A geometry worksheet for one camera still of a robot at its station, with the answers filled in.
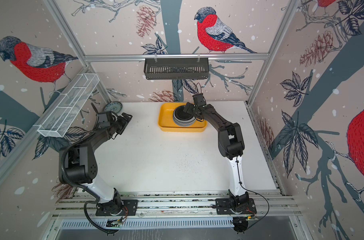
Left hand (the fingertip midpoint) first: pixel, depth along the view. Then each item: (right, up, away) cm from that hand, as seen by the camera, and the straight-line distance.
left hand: (128, 118), depth 94 cm
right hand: (+39, +5, +8) cm, 41 cm away
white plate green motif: (+36, -4, +10) cm, 38 cm away
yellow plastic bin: (+22, -1, +17) cm, 27 cm away
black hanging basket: (+19, +36, +13) cm, 43 cm away
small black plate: (+34, +2, +13) cm, 37 cm away
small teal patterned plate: (-22, +9, +27) cm, 36 cm away
